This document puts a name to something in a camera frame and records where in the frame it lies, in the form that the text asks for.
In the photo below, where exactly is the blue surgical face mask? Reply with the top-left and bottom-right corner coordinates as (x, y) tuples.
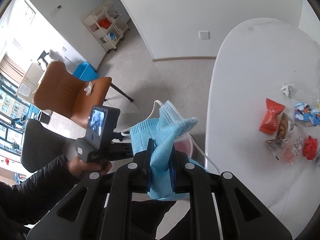
(121, 100), (198, 201)

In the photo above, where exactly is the clear printed snack bag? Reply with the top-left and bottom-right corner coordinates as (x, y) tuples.
(265, 113), (304, 164)

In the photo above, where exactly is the red snack packet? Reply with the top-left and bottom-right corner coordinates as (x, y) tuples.
(259, 98), (285, 135)

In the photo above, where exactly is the person's left hand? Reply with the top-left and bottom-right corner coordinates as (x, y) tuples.
(67, 156), (112, 178)

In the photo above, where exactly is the white crumpled tissue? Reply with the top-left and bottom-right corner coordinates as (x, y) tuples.
(84, 81), (93, 96)

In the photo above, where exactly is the orange leather chair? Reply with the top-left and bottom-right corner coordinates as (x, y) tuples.
(32, 61), (135, 129)

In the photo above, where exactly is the white plastic waste basket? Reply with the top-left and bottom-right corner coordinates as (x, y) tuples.
(174, 133), (194, 157)

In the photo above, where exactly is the blue plastic bin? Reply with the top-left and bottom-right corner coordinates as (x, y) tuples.
(73, 62), (99, 82)

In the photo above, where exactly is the person's left black sleeve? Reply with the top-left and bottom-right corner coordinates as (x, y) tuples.
(1, 155), (82, 239)

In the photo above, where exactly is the cream storage shelf cart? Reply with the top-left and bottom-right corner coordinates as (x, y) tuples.
(82, 1), (130, 53)

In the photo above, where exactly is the blue white carton wrapper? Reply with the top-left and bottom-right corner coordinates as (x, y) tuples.
(294, 102), (320, 126)

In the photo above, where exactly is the crumpled clear silver wrapper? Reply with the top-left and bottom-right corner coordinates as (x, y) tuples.
(280, 83), (294, 98)

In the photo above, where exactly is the white wall socket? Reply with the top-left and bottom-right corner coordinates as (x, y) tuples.
(199, 31), (210, 40)

